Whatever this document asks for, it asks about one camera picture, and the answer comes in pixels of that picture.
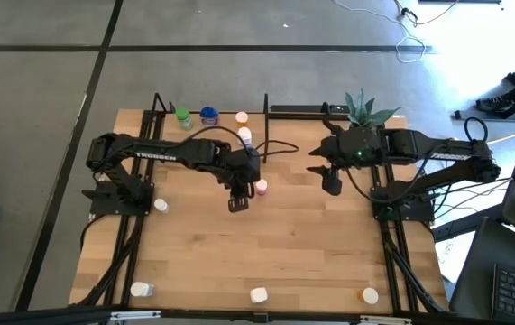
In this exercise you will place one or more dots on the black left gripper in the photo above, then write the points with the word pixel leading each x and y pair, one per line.
pixel 244 169

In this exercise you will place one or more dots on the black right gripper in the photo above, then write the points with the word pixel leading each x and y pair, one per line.
pixel 356 149

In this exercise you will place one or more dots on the pink medicine bottle white cap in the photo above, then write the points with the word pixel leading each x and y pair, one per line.
pixel 261 185

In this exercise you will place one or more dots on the white melatonin bottle blue band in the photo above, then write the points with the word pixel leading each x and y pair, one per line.
pixel 258 295
pixel 244 133

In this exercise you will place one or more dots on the blue cap Tums bottle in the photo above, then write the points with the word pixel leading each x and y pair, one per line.
pixel 209 113

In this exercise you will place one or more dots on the green caffeine bottle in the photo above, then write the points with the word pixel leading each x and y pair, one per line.
pixel 182 114

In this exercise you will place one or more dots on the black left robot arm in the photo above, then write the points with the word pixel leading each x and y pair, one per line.
pixel 158 151

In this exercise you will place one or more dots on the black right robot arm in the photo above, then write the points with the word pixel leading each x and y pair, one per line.
pixel 442 151

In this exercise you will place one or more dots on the green plant in white pot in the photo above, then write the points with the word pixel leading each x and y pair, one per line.
pixel 363 115

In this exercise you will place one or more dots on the black crossbar with silver brackets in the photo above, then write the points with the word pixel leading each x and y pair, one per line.
pixel 239 318

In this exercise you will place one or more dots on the white paper sheet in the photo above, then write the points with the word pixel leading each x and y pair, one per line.
pixel 451 262

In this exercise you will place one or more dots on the person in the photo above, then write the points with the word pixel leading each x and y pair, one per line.
pixel 491 104

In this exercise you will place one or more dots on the black desk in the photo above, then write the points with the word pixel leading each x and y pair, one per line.
pixel 478 271

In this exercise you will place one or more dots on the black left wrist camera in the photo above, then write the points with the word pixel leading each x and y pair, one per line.
pixel 238 204

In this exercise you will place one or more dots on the wooden shelf black metal frame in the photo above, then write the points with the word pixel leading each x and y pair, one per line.
pixel 227 118

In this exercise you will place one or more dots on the black metal bar bracket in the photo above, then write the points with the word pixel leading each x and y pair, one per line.
pixel 297 108

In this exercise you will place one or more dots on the black aluminium rail frame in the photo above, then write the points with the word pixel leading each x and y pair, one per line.
pixel 103 207
pixel 415 212

